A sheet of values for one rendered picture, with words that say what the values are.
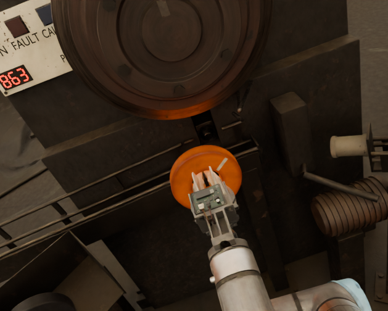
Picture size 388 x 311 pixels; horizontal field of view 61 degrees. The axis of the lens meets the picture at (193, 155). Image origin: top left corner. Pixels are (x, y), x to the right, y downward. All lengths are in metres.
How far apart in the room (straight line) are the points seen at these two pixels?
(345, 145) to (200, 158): 0.43
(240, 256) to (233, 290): 0.05
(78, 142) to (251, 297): 0.68
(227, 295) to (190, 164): 0.27
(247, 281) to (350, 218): 0.55
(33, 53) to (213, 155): 0.53
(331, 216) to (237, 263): 0.51
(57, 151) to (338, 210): 0.82
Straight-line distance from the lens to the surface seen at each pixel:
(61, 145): 1.05
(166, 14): 0.67
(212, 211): 0.57
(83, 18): 0.74
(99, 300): 0.94
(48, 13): 0.91
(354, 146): 0.94
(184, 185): 0.70
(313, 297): 0.62
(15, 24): 0.94
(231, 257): 0.55
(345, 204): 1.02
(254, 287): 0.53
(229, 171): 0.70
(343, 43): 1.04
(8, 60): 0.97
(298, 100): 0.94
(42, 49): 0.94
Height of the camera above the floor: 1.28
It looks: 34 degrees down
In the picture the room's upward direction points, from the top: 22 degrees counter-clockwise
